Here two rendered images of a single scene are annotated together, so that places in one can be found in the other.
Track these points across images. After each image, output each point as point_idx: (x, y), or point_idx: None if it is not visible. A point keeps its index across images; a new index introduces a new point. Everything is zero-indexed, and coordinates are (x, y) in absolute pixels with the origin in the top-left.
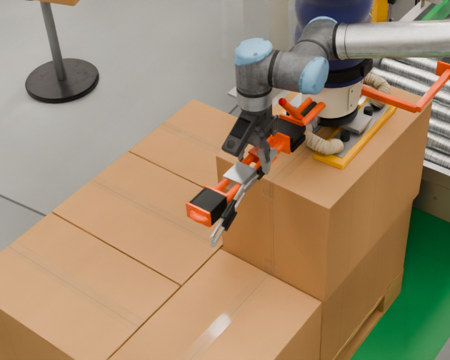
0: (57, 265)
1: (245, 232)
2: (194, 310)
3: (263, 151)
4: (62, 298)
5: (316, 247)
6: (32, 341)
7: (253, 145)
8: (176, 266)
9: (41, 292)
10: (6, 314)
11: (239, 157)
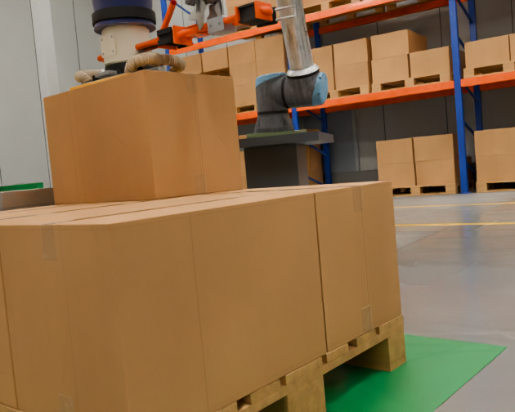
0: (124, 212)
1: (176, 155)
2: (236, 194)
3: (218, 4)
4: (190, 205)
5: (230, 126)
6: (239, 235)
7: (213, 0)
8: (171, 200)
9: (172, 208)
10: (203, 213)
11: (203, 20)
